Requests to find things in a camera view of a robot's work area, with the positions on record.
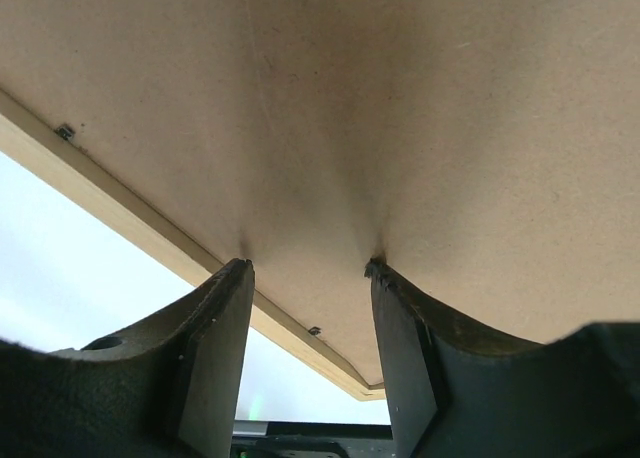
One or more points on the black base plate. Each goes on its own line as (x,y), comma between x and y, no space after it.
(300,439)

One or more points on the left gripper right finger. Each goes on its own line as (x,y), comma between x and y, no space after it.
(456,387)

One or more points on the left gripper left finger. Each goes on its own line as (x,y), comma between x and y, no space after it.
(165,386)

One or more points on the wooden picture frame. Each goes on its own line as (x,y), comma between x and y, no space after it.
(488,150)

